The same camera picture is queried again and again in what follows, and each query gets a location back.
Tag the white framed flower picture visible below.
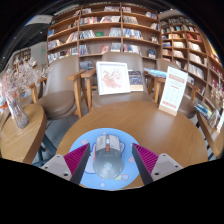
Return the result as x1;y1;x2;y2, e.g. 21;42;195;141
95;60;132;97

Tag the wide wooden bookshelf unit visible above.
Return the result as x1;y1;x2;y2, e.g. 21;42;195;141
45;3;161;66

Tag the glass vase with beige flowers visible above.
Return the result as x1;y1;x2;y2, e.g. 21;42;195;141
209;73;224;129

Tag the round light blue mouse pad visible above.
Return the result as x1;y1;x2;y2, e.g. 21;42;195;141
68;127;140;191

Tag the round wooden side table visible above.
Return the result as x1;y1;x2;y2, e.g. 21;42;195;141
0;103;48;165
196;111;224;159

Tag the dark covered book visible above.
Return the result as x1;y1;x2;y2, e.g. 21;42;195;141
128;70;145;92

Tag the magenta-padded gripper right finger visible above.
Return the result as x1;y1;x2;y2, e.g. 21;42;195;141
131;143;184;186

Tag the grey and orange computer mouse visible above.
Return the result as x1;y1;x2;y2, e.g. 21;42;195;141
92;134;125;180

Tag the white sign on wooden base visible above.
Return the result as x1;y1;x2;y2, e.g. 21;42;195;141
158;65;189;117

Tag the distant small bookshelf unit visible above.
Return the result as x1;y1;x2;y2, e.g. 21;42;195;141
13;48;33;66

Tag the teal books pile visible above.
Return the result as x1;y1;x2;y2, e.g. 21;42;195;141
143;67;168;79

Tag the glass vase with pink flowers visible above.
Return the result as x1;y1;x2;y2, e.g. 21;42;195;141
1;57;51;130

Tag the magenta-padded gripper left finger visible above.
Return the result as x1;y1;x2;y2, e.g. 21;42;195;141
41;143;92;186

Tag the curved wooden bookshelf unit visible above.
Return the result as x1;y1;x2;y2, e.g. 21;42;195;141
158;13;224;104

